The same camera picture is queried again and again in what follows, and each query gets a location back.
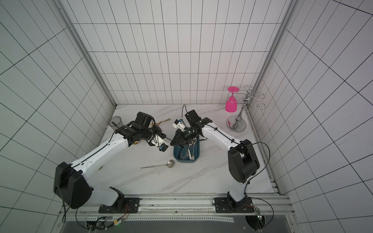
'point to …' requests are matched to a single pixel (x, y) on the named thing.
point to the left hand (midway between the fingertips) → (161, 133)
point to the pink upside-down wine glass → (231, 105)
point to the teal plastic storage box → (180, 154)
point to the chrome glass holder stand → (236, 124)
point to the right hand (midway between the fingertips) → (168, 146)
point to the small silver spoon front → (190, 154)
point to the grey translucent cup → (115, 122)
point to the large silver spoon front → (170, 164)
